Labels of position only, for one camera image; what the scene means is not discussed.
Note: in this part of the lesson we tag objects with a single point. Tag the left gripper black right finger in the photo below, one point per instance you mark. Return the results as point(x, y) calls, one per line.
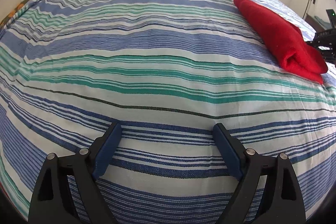
point(281, 200)

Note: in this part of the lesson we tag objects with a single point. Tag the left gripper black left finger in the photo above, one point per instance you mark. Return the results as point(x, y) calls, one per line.
point(52, 201)

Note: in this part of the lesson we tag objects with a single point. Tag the red sweater with white animal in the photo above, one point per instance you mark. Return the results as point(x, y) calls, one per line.
point(285, 41)

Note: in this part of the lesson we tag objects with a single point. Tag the blue green striped bed cover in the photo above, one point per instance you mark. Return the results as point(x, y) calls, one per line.
point(168, 70)

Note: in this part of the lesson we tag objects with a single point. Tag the orange patterned sheet edge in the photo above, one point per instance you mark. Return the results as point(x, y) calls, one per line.
point(18, 8)

